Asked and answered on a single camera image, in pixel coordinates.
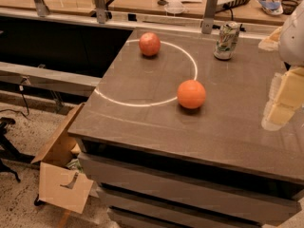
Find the grey power strip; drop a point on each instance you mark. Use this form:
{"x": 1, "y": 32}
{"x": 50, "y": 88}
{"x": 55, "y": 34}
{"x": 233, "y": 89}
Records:
{"x": 228, "y": 4}

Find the metal bracket post middle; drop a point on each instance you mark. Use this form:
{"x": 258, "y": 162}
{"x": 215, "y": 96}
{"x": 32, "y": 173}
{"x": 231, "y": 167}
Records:
{"x": 100, "y": 11}

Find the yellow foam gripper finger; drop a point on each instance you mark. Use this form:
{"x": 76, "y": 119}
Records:
{"x": 286, "y": 96}

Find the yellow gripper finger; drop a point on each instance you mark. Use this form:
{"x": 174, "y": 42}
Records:
{"x": 270, "y": 43}

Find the open cardboard box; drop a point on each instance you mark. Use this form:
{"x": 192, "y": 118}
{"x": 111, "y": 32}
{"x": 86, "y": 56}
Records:
{"x": 59, "y": 185}

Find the metal bracket post right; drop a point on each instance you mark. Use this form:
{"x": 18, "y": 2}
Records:
{"x": 208, "y": 16}

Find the metal bracket post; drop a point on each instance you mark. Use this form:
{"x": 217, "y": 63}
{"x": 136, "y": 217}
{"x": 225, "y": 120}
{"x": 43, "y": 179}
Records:
{"x": 41, "y": 8}
{"x": 100, "y": 11}
{"x": 208, "y": 16}

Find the green 7up soda can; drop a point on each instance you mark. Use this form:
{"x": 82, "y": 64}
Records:
{"x": 227, "y": 41}

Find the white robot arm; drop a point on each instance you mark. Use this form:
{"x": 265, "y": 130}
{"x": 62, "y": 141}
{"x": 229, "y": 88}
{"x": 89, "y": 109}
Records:
{"x": 291, "y": 40}

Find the clear plastic cup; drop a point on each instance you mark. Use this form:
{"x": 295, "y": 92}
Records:
{"x": 174, "y": 7}

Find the red apple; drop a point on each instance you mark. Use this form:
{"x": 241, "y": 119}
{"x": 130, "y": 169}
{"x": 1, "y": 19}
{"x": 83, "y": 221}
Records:
{"x": 149, "y": 44}

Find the blue white bowl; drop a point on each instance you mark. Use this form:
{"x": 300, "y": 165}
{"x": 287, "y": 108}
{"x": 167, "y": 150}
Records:
{"x": 271, "y": 8}

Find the orange fruit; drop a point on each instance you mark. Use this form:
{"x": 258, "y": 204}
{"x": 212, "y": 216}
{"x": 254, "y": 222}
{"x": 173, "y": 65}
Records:
{"x": 191, "y": 94}

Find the black chair base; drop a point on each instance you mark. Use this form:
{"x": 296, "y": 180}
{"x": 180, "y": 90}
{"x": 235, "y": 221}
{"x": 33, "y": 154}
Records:
{"x": 8, "y": 151}

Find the black mesh cup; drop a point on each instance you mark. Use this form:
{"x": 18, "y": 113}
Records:
{"x": 289, "y": 6}

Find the metal bracket post left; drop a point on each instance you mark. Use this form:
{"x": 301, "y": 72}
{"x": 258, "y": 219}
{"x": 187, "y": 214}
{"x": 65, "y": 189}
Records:
{"x": 41, "y": 8}

